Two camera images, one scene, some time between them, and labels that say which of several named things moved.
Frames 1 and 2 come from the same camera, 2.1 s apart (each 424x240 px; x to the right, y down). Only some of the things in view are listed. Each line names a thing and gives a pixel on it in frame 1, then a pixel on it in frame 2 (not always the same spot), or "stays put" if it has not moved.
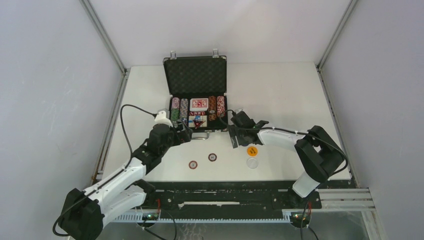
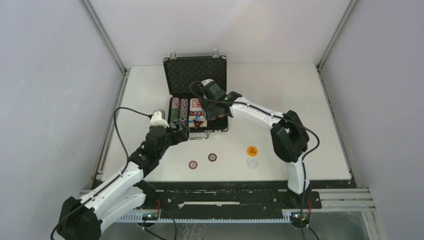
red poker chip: (193, 164) stays put
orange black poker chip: (212, 157) stays put
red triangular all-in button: (197, 123) stays put
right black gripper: (233, 133) -> (209, 114)
